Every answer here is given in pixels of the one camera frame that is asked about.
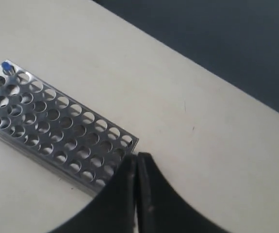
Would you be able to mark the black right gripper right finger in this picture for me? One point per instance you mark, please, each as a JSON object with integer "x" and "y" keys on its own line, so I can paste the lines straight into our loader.
{"x": 160, "y": 209}

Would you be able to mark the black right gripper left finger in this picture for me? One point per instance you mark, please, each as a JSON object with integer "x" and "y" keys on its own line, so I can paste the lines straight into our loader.
{"x": 112, "y": 210}

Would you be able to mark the blue-capped tube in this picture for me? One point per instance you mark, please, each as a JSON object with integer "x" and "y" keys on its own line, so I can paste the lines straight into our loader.
{"x": 8, "y": 69}

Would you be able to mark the stainless steel test tube rack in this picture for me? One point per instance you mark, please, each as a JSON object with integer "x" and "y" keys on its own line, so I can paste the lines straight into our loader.
{"x": 59, "y": 132}

